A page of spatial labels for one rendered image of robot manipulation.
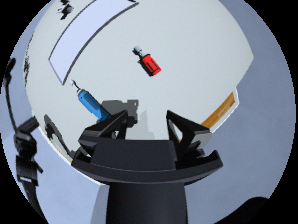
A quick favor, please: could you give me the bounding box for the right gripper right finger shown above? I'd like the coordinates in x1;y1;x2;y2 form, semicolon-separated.
166;110;213;162

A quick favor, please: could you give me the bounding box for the red-handled nut driver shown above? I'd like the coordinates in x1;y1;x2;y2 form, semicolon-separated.
134;46;161;75

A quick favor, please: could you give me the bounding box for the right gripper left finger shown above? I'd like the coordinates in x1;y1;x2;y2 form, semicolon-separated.
82;110;128;139

